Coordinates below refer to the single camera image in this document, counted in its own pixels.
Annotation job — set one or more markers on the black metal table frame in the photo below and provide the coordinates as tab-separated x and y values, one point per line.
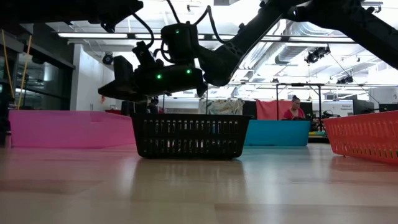
317	140

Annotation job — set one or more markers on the black monitor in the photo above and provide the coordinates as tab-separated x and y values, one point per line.
362	107
388	107
129	108

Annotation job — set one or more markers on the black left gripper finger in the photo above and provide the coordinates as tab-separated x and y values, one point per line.
124	7

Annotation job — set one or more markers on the black partition panel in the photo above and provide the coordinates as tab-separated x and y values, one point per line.
250	110

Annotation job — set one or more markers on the black slotted basket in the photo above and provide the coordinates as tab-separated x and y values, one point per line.
186	156

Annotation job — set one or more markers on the silver ventilation duct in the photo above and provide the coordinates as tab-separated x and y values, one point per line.
289	53

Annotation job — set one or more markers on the neighbouring rig robot arm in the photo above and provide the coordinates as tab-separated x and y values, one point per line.
326	115

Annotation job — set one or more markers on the white sign board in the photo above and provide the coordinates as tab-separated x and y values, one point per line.
342	107

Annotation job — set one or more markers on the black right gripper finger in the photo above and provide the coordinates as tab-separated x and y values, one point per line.
121	91

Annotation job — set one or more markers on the orange hanging cloth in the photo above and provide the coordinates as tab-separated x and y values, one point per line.
267	109

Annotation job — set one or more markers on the black ceiling spot lamp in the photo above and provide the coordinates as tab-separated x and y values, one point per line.
108	59

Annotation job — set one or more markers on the black frame stand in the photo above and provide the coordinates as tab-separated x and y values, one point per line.
205	102
298	84

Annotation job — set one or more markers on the orange slotted basket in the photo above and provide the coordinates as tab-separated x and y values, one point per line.
367	119

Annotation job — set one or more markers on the person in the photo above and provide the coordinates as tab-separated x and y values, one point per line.
293	112
153	107

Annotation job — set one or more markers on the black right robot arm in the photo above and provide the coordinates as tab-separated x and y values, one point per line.
342	18

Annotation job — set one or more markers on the black overhead light bar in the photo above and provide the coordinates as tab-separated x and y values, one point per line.
93	35

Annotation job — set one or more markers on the small black ceiling lamps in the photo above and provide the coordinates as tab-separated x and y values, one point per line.
345	80

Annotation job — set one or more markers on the black ceiling camera cluster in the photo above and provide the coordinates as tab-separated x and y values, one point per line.
317	55

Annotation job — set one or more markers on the blue plastic bin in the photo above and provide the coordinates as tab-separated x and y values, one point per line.
273	133

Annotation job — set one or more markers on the pink plastic bin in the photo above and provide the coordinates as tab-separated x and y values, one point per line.
62	130

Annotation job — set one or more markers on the patterned hanging cloth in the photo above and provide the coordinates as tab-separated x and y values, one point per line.
222	107

